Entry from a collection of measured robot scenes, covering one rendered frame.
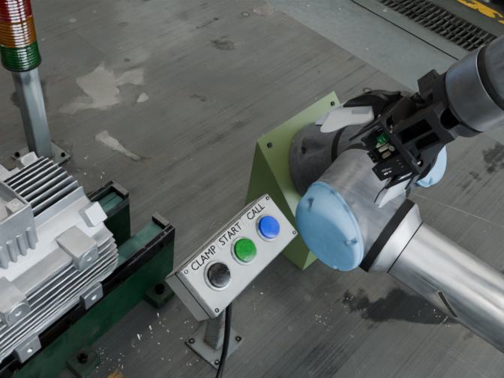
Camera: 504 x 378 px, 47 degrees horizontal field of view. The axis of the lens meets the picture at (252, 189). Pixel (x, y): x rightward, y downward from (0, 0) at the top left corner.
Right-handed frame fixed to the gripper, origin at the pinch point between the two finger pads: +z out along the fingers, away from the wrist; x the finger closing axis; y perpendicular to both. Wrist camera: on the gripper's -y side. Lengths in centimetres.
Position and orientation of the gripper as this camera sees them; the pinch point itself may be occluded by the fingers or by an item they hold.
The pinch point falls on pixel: (350, 159)
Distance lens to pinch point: 76.7
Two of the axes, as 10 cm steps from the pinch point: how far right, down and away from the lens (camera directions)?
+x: 6.1, 7.9, 0.8
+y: -6.2, 5.3, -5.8
